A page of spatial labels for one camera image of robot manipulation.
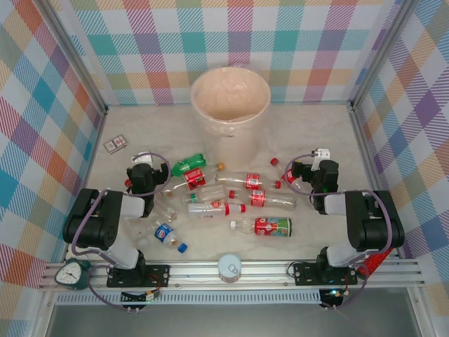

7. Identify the green plastic bottle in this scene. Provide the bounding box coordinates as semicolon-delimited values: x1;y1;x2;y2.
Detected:
170;152;207;176

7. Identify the square bottle red label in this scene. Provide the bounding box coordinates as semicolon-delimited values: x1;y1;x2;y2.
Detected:
161;161;225;199

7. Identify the clear bottle blue label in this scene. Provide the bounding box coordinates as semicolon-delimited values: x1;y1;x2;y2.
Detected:
154;223;189;254

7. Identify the clear bottle red white label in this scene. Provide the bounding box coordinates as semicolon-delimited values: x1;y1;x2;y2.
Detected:
187;201;247;220

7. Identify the clear bottle without label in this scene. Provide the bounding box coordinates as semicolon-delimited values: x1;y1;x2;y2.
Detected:
128;219;155;246

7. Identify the large bottle red green label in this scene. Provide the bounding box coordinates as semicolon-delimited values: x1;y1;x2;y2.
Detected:
229;216;293;239

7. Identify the beige round waste bin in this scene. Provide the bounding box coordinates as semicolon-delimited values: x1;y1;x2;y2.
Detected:
190;67;272;164

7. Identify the clear plastic bin liner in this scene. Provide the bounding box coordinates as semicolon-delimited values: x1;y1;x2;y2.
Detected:
191;67;272;124

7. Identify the small red white matchbox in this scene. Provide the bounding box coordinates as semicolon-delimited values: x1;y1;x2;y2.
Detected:
104;135;128;155

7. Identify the clear bottle green white label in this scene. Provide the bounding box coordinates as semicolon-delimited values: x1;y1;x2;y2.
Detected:
181;185;225;205

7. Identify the silver tin can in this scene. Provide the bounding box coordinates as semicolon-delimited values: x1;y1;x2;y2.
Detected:
217;254;243;283

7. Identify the green alarm clock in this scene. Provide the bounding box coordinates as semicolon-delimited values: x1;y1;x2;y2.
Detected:
54;258;93;291

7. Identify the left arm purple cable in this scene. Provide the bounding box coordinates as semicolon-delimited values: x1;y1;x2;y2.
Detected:
71;150;173;312

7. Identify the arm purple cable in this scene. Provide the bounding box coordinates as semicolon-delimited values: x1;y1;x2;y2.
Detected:
283;151;393;312
71;150;173;312

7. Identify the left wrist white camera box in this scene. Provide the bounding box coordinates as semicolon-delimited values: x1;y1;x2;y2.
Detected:
131;150;155;165

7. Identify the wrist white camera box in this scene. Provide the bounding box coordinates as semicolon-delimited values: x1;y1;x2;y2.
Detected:
131;150;155;165
314;147;332;166

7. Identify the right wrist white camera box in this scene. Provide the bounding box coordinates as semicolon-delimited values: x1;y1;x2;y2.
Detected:
314;147;332;166

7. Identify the aluminium side rail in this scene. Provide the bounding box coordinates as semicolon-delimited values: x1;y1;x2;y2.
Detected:
62;107;108;263
349;101;404;260

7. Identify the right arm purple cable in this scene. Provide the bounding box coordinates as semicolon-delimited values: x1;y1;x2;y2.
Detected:
283;151;393;312

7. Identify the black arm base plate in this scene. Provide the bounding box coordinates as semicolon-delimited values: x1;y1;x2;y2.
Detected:
107;265;170;289
293;262;358;286

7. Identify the aluminium mounting rail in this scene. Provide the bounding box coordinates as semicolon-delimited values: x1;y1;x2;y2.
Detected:
36;261;424;291

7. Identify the black connector with wires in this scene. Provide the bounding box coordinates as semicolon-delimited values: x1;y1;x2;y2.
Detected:
121;289;162;305
319;287;348;310

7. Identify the white slotted cable duct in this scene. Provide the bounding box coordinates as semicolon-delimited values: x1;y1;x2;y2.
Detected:
55;289;322;305

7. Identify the aluminium frame post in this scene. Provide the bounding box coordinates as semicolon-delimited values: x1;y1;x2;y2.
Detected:
350;0;417;113
41;0;108;115

